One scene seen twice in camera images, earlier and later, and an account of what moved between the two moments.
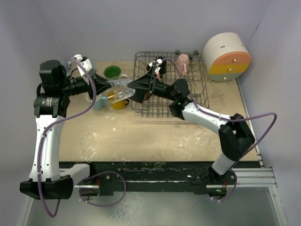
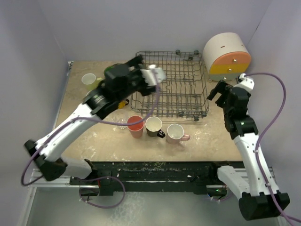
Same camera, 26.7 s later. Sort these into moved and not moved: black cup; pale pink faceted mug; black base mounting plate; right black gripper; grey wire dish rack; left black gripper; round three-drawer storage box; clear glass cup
Moved: right black gripper; black cup; left black gripper; pale pink faceted mug; clear glass cup
Not moved: grey wire dish rack; round three-drawer storage box; black base mounting plate
